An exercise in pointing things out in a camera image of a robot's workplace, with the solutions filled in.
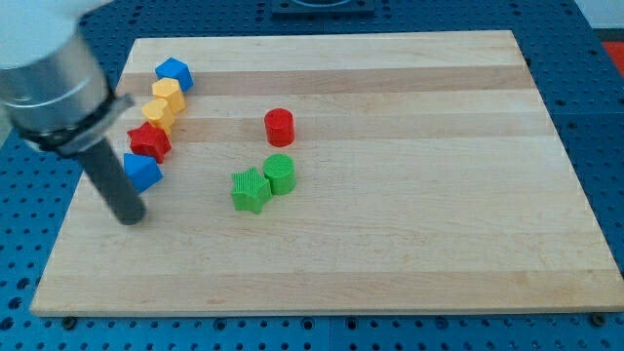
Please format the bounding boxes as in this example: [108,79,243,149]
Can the red cylinder block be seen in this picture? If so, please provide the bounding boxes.
[264,108,295,147]

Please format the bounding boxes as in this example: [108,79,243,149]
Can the blue triangle block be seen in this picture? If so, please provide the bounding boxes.
[123,153,163,193]

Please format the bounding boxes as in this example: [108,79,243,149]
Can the yellow hexagon block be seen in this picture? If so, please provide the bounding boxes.
[151,77,186,114]

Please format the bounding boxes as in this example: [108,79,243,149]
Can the green cylinder block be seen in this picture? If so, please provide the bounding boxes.
[263,154,296,195]

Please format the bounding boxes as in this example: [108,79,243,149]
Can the blue cube block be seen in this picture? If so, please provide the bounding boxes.
[155,58,194,92]

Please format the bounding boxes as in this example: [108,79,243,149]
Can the yellow heart block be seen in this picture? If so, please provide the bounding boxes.
[141,98,176,135]

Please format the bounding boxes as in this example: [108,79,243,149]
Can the green star block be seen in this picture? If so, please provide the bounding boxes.
[231,167,273,215]

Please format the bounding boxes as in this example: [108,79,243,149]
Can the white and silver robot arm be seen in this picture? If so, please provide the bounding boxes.
[1,0,146,225]

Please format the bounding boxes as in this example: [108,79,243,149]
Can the red star block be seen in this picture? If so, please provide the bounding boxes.
[127,122,172,164]

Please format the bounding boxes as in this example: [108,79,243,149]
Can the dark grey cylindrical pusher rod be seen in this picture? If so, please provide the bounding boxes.
[77,138,146,225]

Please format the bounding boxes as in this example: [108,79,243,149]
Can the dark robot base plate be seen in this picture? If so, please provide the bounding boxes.
[271,0,375,16]

